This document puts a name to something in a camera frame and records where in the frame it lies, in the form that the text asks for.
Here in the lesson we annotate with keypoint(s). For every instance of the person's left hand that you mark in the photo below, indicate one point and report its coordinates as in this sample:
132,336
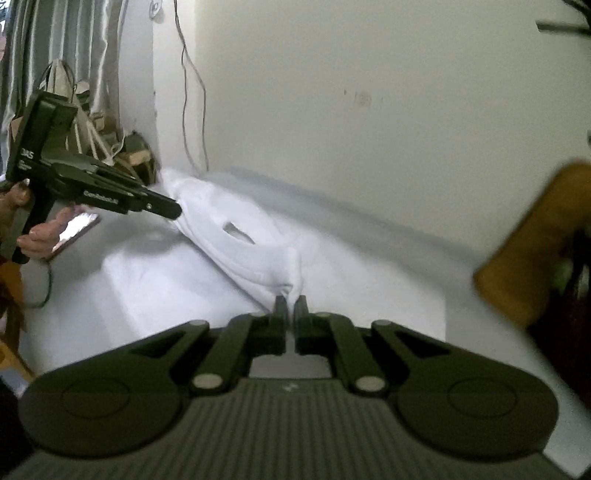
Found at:
41,240

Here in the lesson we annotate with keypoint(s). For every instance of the silver smartphone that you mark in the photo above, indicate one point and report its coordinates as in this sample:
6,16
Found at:
78,228

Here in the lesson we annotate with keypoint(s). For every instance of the brown quilted cushion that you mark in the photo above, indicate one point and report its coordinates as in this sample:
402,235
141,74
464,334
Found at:
521,258

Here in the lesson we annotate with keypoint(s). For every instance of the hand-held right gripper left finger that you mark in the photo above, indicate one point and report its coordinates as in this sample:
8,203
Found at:
277,323

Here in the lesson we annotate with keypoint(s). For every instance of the white wall hook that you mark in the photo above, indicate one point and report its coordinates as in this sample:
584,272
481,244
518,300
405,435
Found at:
156,7

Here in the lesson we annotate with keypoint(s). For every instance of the grey striped curtain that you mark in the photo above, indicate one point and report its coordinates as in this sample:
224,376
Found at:
83,37

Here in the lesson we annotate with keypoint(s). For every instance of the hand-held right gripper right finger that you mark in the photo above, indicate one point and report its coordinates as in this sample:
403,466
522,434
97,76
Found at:
302,323

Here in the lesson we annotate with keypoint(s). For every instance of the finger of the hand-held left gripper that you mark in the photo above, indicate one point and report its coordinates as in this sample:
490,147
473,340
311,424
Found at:
161,207
122,179

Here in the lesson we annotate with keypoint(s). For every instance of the white t-shirt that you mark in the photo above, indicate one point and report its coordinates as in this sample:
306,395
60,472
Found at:
240,267

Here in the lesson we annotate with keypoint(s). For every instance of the black red patterned knit sweater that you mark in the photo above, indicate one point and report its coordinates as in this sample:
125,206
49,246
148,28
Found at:
572,323

